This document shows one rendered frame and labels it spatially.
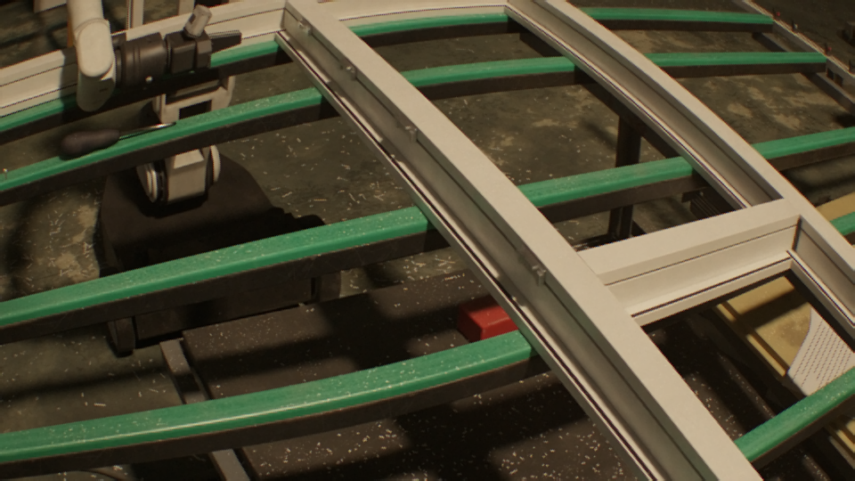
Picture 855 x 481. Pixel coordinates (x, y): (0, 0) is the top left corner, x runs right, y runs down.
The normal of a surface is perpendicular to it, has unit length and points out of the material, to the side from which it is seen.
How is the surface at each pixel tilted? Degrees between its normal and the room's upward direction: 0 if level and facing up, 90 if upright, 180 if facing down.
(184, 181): 103
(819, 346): 0
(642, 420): 90
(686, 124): 90
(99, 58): 36
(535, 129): 0
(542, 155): 0
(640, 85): 90
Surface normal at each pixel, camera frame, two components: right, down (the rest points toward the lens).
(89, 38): 0.28, -0.37
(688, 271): 0.40, 0.51
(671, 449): -0.91, 0.18
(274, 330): 0.04, -0.84
